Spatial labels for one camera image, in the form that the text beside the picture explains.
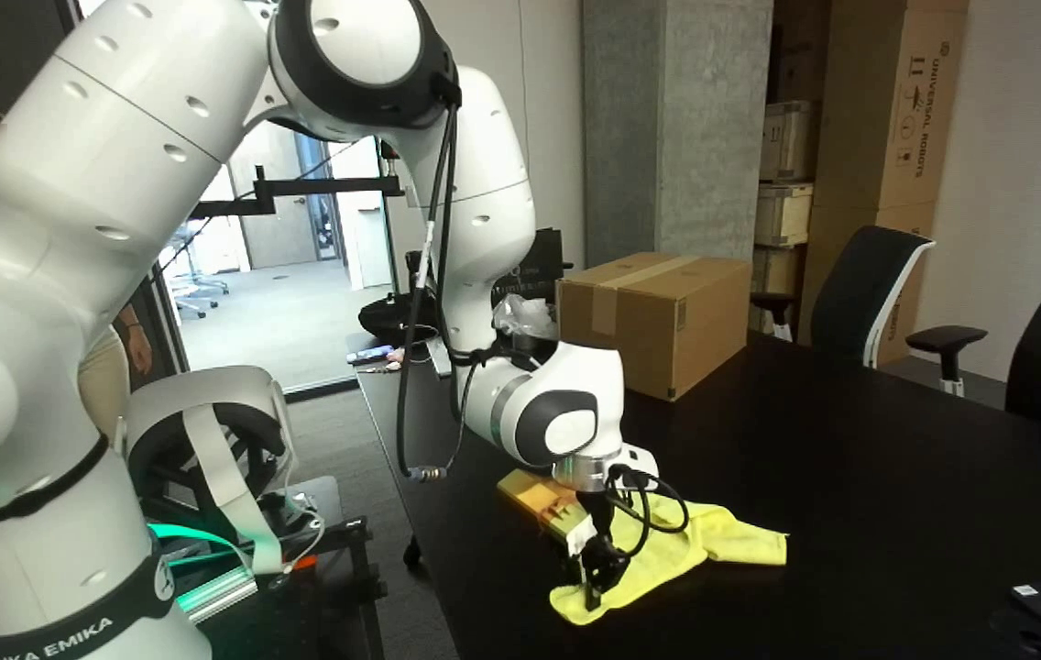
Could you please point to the tall brown cardboard box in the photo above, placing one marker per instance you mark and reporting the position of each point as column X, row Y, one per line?
column 925, row 121

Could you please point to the yellow microfiber cloth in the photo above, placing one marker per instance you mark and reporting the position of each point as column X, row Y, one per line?
column 726, row 535

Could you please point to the beige stacked carton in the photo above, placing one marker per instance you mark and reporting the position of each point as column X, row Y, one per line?
column 787, row 140
column 787, row 215
column 780, row 272

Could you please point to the teal bar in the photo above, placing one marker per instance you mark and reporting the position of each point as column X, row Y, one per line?
column 209, row 591

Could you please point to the black horizontal bar stand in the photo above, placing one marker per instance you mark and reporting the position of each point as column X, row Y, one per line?
column 323, row 185

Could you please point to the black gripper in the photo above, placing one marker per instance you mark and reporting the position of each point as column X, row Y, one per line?
column 609, row 515

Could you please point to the yellow orange wrist camera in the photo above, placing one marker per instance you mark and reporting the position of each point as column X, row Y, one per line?
column 534, row 491

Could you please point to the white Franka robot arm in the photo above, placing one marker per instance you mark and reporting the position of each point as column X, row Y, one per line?
column 94, row 185

